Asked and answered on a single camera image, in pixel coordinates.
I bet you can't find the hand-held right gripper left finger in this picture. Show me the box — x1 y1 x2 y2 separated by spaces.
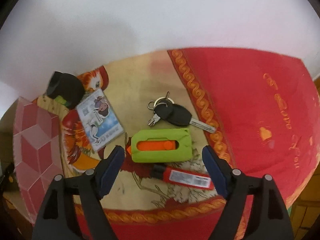
32 145 125 240

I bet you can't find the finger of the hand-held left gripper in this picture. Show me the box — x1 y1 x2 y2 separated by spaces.
0 164 16 193

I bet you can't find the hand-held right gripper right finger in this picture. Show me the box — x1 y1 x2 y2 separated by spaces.
202 145 294 240

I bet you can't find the pink patterned cardboard box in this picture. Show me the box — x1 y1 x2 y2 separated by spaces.
0 97 66 225

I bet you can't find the green and orange utility knife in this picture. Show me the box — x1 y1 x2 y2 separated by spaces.
125 128 192 163

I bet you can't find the cartoon printed card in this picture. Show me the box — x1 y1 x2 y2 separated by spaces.
76 88 124 152

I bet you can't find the black car key bunch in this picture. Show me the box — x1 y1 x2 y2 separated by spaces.
147 91 216 133

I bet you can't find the black holder with green label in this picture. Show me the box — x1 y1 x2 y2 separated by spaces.
46 71 85 110

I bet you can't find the red printed tablecloth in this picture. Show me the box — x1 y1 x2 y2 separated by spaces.
31 46 320 240

